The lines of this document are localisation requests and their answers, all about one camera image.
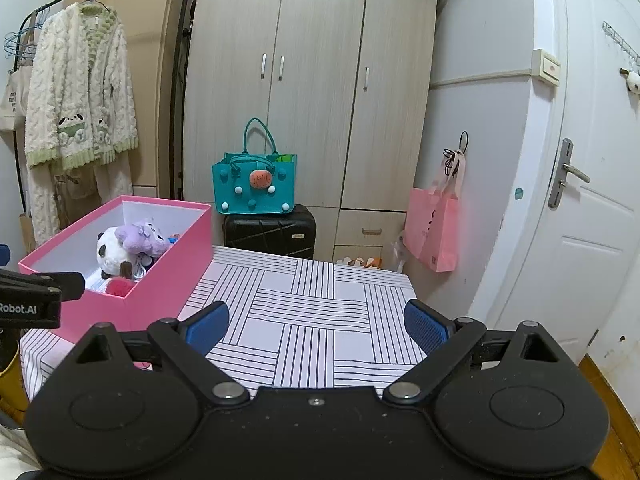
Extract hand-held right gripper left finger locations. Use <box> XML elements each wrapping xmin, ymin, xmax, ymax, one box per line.
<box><xmin>65</xmin><ymin>301</ymin><xmax>251</xmax><ymax>407</ymax></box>

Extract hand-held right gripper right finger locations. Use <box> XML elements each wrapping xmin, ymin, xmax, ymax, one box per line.
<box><xmin>382</xmin><ymin>299</ymin><xmax>576</xmax><ymax>406</ymax></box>

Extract pink fluffy pom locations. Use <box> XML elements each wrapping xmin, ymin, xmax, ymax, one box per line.
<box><xmin>106</xmin><ymin>276</ymin><xmax>136</xmax><ymax>299</ymax></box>

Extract white panda plush toy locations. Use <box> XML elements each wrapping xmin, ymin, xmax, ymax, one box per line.
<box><xmin>96</xmin><ymin>226</ymin><xmax>139</xmax><ymax>281</ymax></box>

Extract pink cardboard box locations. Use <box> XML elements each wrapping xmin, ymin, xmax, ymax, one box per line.
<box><xmin>18</xmin><ymin>196</ymin><xmax>213</xmax><ymax>345</ymax></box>

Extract purple plush toy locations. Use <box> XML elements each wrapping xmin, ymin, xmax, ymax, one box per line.
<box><xmin>116</xmin><ymin>217</ymin><xmax>172</xmax><ymax>257</ymax></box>

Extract yellow bin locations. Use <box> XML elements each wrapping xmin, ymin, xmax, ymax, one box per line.
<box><xmin>0</xmin><ymin>345</ymin><xmax>29</xmax><ymax>411</ymax></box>

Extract striped tablecloth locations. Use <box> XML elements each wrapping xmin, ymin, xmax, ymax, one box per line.
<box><xmin>20</xmin><ymin>245</ymin><xmax>429</xmax><ymax>401</ymax></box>

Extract orange patterned gift bag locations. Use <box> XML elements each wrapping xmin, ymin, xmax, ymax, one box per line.
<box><xmin>335</xmin><ymin>255</ymin><xmax>383</xmax><ymax>270</ymax></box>

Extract pink shopping bag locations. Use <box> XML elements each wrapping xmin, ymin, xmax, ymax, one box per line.
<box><xmin>402</xmin><ymin>150</ymin><xmax>469</xmax><ymax>273</ymax></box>

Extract black suitcase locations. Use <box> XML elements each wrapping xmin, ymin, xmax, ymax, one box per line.
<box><xmin>222</xmin><ymin>204</ymin><xmax>317</xmax><ymax>261</ymax></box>

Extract teal felt handbag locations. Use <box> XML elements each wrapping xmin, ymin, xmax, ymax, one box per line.
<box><xmin>211</xmin><ymin>117</ymin><xmax>298</xmax><ymax>216</ymax></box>

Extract cream canvas tote bag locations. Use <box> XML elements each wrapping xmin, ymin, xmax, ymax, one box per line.
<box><xmin>0</xmin><ymin>67</ymin><xmax>33</xmax><ymax>133</ymax></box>

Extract white door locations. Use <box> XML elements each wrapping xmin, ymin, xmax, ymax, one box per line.
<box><xmin>470</xmin><ymin>0</ymin><xmax>640</xmax><ymax>366</ymax></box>

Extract cream knitted cardigan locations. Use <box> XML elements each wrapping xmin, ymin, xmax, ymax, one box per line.
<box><xmin>24</xmin><ymin>2</ymin><xmax>140</xmax><ymax>247</ymax></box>

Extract black clothes rack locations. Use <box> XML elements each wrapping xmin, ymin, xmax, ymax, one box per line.
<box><xmin>15</xmin><ymin>0</ymin><xmax>196</xmax><ymax>202</ymax></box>

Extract beige wardrobe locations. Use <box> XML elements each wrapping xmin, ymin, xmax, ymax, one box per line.
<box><xmin>182</xmin><ymin>0</ymin><xmax>441</xmax><ymax>266</ymax></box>

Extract beige wooden panel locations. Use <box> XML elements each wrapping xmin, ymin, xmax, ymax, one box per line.
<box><xmin>67</xmin><ymin>0</ymin><xmax>188</xmax><ymax>202</ymax></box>

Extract metal door handle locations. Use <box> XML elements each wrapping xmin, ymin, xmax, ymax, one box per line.
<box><xmin>547</xmin><ymin>138</ymin><xmax>591</xmax><ymax>211</ymax></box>

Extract wire clothes hangers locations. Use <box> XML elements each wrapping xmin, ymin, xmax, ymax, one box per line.
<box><xmin>4</xmin><ymin>4</ymin><xmax>52</xmax><ymax>63</ymax></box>

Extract beige wall box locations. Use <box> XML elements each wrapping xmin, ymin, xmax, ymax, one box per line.
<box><xmin>532</xmin><ymin>49</ymin><xmax>562</xmax><ymax>88</ymax></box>

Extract white wire wall rack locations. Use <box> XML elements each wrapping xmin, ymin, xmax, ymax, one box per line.
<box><xmin>602</xmin><ymin>21</ymin><xmax>640</xmax><ymax>62</ymax></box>

